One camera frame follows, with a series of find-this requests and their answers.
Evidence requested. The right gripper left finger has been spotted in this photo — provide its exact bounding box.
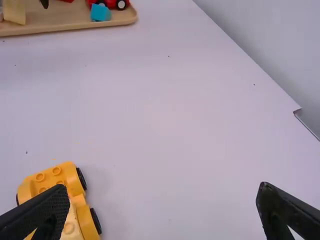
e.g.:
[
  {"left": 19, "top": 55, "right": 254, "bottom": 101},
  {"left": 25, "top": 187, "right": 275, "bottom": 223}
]
[{"left": 0, "top": 184, "right": 73, "bottom": 240}]

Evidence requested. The red toy car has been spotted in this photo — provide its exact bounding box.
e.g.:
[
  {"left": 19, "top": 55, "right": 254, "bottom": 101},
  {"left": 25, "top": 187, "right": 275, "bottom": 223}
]
[{"left": 85, "top": 0, "right": 132, "bottom": 12}]

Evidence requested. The pale yellow toy brick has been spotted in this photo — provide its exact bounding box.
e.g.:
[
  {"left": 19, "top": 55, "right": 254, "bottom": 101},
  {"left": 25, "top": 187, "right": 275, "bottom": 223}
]
[{"left": 2, "top": 0, "right": 28, "bottom": 26}]

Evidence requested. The tan tray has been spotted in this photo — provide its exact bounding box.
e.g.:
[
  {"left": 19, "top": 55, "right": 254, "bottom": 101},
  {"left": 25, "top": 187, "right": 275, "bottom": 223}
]
[{"left": 0, "top": 0, "right": 139, "bottom": 38}]

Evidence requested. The yellow toy car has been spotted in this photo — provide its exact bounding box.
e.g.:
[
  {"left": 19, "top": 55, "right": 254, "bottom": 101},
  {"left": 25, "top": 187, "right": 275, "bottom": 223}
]
[{"left": 15, "top": 161, "right": 104, "bottom": 240}]

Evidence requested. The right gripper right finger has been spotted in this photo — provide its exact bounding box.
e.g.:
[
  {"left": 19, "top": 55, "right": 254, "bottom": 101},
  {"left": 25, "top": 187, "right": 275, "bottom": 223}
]
[{"left": 255, "top": 181, "right": 320, "bottom": 240}]

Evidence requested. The cyan toy brick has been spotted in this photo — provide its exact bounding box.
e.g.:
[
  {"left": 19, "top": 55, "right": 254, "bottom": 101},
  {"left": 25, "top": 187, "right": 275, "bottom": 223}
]
[{"left": 89, "top": 3, "right": 113, "bottom": 23}]

